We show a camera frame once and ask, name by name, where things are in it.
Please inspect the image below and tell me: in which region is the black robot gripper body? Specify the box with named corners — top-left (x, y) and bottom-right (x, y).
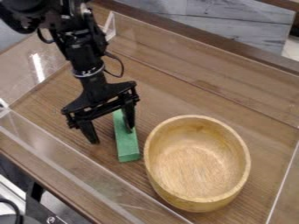
top-left (61, 71), bottom-right (140, 129)

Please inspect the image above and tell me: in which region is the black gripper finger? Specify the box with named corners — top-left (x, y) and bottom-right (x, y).
top-left (121, 103), bottom-right (136, 133)
top-left (78, 121), bottom-right (98, 144)

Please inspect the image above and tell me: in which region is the green rectangular block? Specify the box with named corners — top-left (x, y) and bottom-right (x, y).
top-left (113, 110), bottom-right (140, 163)

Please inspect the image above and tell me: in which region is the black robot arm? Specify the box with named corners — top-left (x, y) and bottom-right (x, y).
top-left (0, 0), bottom-right (138, 144)

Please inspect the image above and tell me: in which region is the light wooden oval bowl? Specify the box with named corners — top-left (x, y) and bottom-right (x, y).
top-left (144, 115), bottom-right (250, 213)

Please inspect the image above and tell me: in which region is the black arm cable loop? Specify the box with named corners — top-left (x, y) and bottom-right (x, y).
top-left (102, 52), bottom-right (125, 79)

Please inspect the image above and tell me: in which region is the clear acrylic corner bracket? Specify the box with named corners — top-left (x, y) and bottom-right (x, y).
top-left (102, 12), bottom-right (116, 41)

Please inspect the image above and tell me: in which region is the black table leg bracket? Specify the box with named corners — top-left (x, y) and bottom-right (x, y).
top-left (25, 182), bottom-right (68, 224)

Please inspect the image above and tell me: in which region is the black cable under table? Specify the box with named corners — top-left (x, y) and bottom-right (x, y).
top-left (0, 198), bottom-right (22, 224)

